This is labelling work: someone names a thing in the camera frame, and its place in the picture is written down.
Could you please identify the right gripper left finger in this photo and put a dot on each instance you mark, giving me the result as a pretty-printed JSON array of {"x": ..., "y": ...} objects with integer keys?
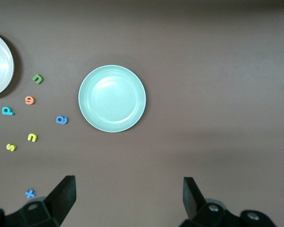
[{"x": 61, "y": 201}]

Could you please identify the orange foam letter e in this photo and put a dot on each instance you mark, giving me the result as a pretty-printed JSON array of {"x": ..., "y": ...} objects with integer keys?
[{"x": 33, "y": 101}]

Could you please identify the yellow foam letter u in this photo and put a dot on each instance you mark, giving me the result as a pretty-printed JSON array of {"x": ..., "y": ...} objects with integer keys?
[{"x": 35, "y": 137}]

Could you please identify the teal foam letter d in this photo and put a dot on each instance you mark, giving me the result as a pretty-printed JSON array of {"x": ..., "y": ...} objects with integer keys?
[{"x": 11, "y": 113}]

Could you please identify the light green plate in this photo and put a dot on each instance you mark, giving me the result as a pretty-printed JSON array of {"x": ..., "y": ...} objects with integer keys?
[{"x": 112, "y": 99}]

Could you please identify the blue foam letter x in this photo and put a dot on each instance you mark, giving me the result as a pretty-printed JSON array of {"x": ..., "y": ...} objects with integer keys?
[{"x": 29, "y": 194}]

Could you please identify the beige plate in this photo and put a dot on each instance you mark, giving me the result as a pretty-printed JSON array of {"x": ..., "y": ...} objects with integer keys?
[{"x": 0, "y": 66}]

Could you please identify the green foam letter u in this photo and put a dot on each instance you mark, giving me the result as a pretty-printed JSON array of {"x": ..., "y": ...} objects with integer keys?
[{"x": 40, "y": 80}]

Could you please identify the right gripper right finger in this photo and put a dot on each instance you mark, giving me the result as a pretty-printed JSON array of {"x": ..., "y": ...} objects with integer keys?
[{"x": 194, "y": 203}]

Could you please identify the blue foam letter a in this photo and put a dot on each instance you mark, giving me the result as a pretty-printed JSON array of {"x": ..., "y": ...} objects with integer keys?
[{"x": 65, "y": 120}]

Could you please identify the yellow foam letter s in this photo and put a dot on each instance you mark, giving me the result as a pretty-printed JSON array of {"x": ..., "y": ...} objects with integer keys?
[{"x": 11, "y": 147}]

